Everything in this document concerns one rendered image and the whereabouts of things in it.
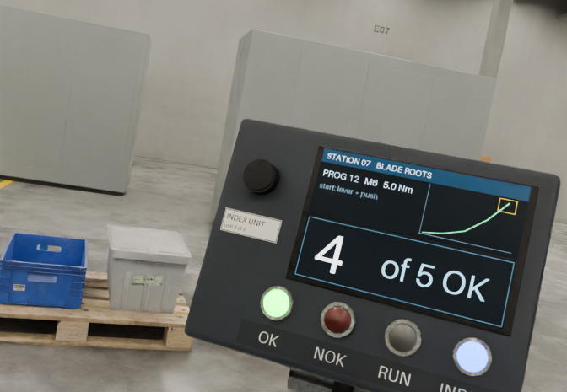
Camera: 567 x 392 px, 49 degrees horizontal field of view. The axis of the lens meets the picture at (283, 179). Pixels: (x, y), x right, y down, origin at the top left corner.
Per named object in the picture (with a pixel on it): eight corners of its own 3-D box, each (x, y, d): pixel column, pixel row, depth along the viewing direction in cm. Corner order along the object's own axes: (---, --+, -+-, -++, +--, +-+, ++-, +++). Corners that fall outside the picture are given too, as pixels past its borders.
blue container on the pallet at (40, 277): (82, 274, 365) (87, 238, 363) (81, 311, 308) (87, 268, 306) (7, 268, 352) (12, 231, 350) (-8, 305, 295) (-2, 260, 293)
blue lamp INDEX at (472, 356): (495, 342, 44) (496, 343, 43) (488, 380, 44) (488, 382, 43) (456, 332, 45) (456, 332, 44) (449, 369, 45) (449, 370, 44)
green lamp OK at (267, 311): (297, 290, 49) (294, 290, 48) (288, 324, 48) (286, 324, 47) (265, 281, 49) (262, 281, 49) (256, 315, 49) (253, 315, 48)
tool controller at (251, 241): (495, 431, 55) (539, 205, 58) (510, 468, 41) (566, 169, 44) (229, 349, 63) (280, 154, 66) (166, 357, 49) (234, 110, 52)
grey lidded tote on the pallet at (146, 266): (168, 282, 381) (177, 230, 378) (183, 317, 324) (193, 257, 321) (98, 276, 368) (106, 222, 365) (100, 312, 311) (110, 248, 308)
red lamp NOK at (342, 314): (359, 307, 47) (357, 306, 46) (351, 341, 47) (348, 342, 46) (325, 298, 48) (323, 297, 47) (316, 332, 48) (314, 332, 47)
